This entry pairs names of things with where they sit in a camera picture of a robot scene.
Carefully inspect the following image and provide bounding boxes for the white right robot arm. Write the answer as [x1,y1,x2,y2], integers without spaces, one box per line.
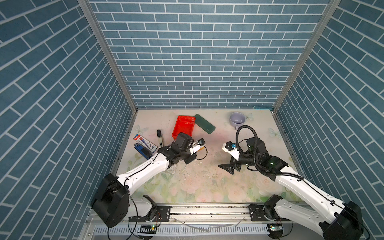
[219,138,364,240]

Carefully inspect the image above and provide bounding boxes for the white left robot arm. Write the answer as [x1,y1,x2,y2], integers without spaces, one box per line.
[91,133,206,228]

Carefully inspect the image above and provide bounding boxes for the red plastic bin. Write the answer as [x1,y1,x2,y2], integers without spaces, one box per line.
[172,116,196,140]

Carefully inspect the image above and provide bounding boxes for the white stapler black grip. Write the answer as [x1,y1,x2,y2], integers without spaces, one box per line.
[157,130,164,148]

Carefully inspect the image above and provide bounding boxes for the green rectangular block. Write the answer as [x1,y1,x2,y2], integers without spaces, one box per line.
[194,114,216,135]

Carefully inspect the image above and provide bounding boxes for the white pencil box HB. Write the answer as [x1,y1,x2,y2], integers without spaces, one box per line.
[133,134,158,153]

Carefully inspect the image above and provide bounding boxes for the lavender mug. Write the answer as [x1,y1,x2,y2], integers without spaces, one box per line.
[229,112,246,130]

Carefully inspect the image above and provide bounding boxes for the black corrugated cable hose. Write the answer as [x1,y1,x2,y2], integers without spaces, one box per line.
[235,125,305,181]

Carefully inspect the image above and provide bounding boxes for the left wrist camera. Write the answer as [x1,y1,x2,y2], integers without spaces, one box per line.
[190,138,206,155]

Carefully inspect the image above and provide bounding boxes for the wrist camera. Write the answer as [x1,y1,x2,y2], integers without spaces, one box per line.
[222,141,240,161]
[190,138,206,155]

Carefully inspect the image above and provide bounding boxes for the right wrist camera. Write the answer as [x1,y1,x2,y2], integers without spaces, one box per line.
[222,141,240,161]

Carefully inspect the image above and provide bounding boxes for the metal base rail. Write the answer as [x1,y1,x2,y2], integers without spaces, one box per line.
[79,203,322,240]

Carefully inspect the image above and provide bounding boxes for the aluminium corner post left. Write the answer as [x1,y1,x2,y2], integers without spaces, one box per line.
[78,0,138,115]

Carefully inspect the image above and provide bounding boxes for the aluminium corner post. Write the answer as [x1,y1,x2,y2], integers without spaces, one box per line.
[272,0,341,115]
[78,0,138,115]

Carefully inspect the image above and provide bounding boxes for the aluminium corner post right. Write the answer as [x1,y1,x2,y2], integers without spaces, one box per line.
[272,0,341,115]

